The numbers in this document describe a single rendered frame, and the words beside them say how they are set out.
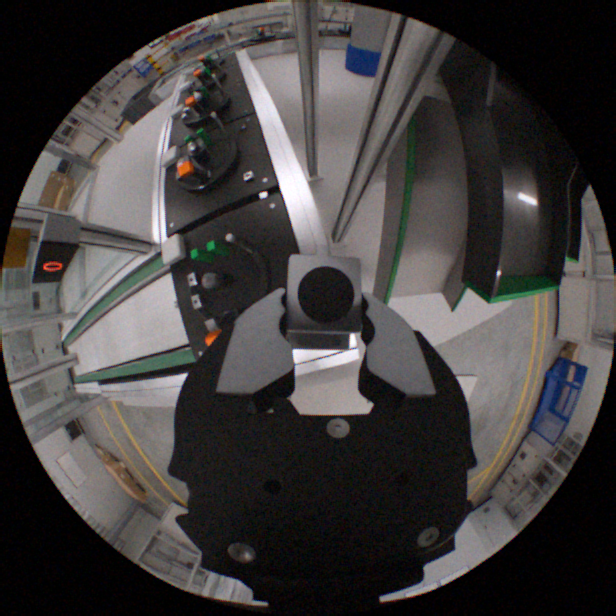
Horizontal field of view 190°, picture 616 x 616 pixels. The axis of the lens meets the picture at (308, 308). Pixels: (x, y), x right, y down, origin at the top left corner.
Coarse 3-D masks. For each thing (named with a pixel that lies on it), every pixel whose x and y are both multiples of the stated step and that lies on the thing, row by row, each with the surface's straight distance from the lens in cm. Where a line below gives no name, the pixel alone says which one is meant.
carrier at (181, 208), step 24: (216, 120) 40; (240, 120) 52; (192, 144) 40; (216, 144) 45; (240, 144) 45; (264, 144) 42; (168, 168) 54; (216, 168) 40; (240, 168) 40; (264, 168) 38; (168, 192) 48; (192, 192) 42; (216, 192) 39; (240, 192) 37; (168, 216) 45; (192, 216) 40
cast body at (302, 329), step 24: (312, 264) 12; (336, 264) 12; (360, 264) 12; (288, 288) 11; (312, 288) 10; (336, 288) 10; (360, 288) 12; (288, 312) 11; (312, 312) 10; (336, 312) 10; (360, 312) 12; (312, 336) 14; (336, 336) 14
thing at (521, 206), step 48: (480, 96) 11; (528, 96) 26; (480, 144) 10; (528, 144) 19; (480, 192) 10; (528, 192) 16; (480, 240) 10; (528, 240) 16; (480, 288) 10; (528, 288) 14
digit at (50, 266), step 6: (42, 264) 34; (48, 264) 35; (54, 264) 35; (60, 264) 35; (66, 264) 35; (36, 270) 36; (42, 270) 36; (48, 270) 36; (54, 270) 37; (60, 270) 37
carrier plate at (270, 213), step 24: (240, 216) 35; (264, 216) 33; (288, 216) 33; (192, 240) 38; (264, 240) 32; (288, 240) 31; (192, 264) 37; (288, 264) 31; (192, 312) 37; (192, 336) 38; (288, 336) 31
